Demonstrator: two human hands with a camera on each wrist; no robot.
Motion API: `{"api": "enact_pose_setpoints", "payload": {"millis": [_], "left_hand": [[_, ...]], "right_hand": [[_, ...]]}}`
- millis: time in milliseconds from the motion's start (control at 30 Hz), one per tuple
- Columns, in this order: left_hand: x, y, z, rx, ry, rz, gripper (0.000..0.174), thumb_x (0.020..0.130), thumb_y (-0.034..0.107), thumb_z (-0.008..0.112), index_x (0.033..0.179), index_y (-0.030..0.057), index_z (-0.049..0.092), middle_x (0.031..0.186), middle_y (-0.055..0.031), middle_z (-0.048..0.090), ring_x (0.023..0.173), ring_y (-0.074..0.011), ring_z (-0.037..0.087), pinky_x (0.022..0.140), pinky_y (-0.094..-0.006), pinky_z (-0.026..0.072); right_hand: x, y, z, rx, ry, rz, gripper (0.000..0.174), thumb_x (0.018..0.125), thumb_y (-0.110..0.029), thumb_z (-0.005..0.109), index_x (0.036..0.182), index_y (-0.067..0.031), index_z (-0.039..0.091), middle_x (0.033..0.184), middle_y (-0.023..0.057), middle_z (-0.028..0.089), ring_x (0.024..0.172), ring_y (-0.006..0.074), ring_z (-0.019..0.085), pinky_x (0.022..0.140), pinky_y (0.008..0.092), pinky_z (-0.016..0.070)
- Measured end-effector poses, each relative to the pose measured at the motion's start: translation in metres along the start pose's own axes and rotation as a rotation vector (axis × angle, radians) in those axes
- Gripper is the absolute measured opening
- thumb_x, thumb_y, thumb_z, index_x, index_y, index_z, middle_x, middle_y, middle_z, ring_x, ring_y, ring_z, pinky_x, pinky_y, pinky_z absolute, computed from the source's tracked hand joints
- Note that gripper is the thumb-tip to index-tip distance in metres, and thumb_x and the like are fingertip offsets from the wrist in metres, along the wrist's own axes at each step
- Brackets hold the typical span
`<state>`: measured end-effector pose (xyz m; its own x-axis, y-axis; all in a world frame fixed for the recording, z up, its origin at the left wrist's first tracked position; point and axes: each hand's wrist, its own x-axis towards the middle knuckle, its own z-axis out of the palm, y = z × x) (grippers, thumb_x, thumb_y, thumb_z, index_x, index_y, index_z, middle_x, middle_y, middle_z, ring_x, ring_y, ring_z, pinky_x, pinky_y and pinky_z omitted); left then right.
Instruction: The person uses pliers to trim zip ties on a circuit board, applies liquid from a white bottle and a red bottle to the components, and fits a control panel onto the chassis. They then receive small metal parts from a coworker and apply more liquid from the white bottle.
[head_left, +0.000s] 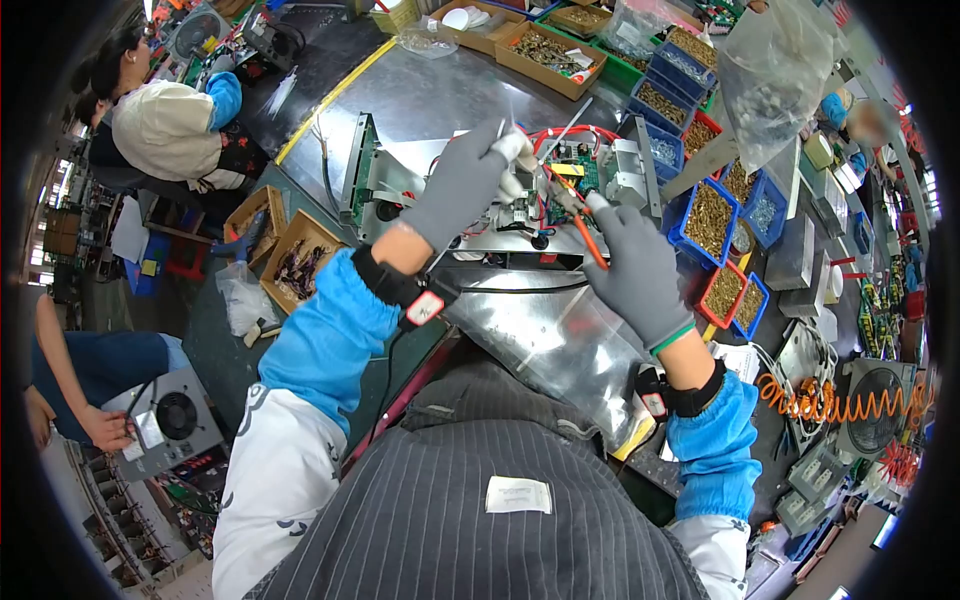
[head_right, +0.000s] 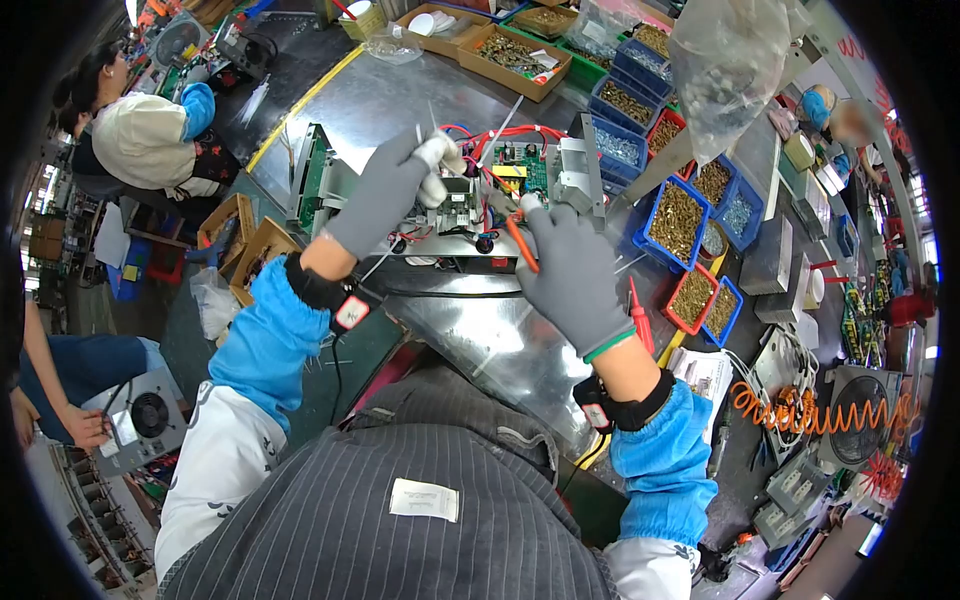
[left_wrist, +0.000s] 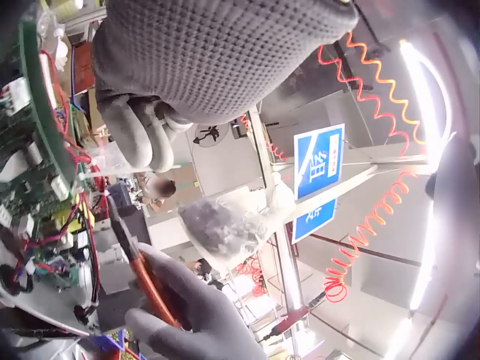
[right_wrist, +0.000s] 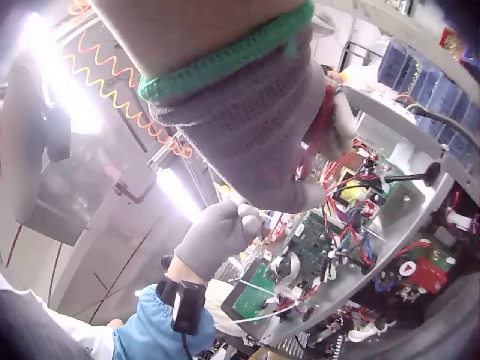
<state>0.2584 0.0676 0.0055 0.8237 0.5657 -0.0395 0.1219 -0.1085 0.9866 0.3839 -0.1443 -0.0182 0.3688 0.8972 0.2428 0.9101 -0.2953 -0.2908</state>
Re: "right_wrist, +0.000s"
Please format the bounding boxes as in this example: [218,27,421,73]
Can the orange yellow coiled cable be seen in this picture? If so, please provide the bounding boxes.
[62,0,192,158]

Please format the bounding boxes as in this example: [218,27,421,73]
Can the person's left fingers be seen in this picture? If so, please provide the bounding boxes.
[225,201,267,244]

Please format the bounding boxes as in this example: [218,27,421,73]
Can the black hanging box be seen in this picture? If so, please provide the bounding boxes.
[39,104,72,164]

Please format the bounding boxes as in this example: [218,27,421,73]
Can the row of blue storage bins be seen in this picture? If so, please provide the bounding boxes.
[375,37,480,167]

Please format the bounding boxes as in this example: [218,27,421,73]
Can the grey ribbon cable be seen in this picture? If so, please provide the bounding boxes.
[273,250,314,297]

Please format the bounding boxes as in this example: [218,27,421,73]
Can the bright ceiling lamp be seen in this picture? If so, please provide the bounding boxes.
[17,10,107,136]

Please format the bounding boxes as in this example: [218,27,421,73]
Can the person's right hand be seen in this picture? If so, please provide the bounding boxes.
[89,0,357,214]

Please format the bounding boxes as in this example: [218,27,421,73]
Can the white cable tie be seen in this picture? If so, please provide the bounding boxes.
[224,303,299,326]

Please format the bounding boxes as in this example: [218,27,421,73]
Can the large green circuit board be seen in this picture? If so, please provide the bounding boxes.
[284,210,340,272]

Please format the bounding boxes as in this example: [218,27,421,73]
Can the black wrist band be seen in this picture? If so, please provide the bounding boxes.
[155,279,207,336]

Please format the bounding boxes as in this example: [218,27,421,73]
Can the grey metal chassis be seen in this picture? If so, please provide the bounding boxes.
[220,85,480,347]

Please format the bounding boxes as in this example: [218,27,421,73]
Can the person's body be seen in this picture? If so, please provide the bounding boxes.
[0,274,126,360]

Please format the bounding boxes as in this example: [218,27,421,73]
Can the person's right fingers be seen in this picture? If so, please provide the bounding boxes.
[308,85,357,158]

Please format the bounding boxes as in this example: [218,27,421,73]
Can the aluminium heat sink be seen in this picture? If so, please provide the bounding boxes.
[277,332,312,352]

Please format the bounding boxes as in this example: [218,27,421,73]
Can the fluorescent tube lamp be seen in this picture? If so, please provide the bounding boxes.
[154,168,205,224]

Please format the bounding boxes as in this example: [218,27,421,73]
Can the yellow transformer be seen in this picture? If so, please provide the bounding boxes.
[339,171,371,206]

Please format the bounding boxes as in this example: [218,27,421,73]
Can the person's left hand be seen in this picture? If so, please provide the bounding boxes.
[174,200,267,282]

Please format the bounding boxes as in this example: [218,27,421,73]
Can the person's right thumb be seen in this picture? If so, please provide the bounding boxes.
[276,176,328,213]

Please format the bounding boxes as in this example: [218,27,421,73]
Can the red tool handle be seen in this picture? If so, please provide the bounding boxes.
[310,84,339,141]

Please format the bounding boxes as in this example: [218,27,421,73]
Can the small green circuit board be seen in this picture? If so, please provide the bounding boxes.
[232,262,287,320]

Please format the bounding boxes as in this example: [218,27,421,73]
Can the bundle of coloured wires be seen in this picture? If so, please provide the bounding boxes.
[321,159,381,272]

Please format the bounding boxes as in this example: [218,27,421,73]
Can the black cable with grommet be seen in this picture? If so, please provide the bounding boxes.
[381,161,444,188]

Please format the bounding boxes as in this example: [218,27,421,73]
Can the red labelled component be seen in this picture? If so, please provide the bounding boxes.
[397,254,451,294]

